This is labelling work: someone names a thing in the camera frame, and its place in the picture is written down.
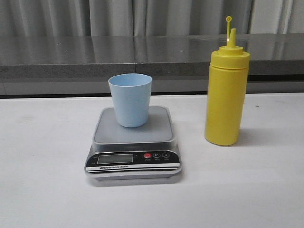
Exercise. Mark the silver electronic kitchen scale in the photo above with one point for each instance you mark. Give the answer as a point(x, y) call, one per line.
point(148, 154)

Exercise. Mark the grey stone counter ledge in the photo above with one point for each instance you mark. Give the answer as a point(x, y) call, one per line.
point(81, 66)

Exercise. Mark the yellow squeeze bottle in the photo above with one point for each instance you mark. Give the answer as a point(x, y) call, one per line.
point(228, 73)

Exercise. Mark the light blue plastic cup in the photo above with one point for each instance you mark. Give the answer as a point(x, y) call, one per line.
point(131, 98)

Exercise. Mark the grey curtain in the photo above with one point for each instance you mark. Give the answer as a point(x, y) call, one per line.
point(52, 18)

